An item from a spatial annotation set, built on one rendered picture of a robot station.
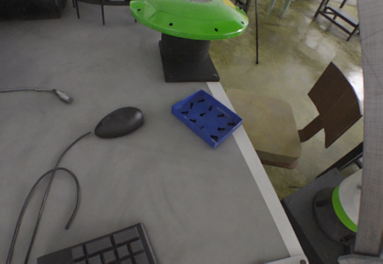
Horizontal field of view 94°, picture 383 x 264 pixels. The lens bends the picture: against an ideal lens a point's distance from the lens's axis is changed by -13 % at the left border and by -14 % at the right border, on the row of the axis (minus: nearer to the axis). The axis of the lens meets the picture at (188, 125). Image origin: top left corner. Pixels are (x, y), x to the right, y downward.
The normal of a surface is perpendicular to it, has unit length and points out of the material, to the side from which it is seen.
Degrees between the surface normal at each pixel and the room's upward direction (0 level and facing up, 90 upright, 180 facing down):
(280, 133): 0
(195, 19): 22
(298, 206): 0
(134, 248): 6
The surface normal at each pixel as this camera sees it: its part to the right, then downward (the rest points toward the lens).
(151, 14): -0.15, -0.36
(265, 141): 0.14, -0.62
